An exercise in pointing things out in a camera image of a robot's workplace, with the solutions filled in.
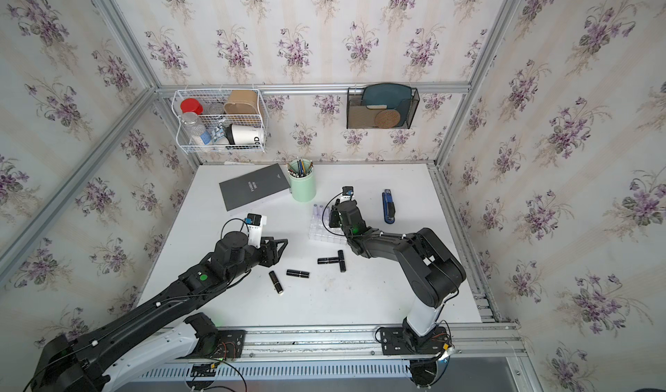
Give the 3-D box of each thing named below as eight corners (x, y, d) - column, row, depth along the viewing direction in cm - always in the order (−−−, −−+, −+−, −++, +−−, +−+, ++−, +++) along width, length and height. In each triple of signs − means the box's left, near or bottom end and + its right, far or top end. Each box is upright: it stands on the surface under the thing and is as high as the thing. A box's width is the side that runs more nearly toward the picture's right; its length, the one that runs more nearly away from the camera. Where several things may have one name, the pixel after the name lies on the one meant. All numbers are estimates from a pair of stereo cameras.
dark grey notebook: (228, 214, 103) (225, 209, 100) (220, 186, 112) (217, 180, 110) (291, 191, 111) (290, 186, 108) (280, 167, 120) (278, 161, 118)
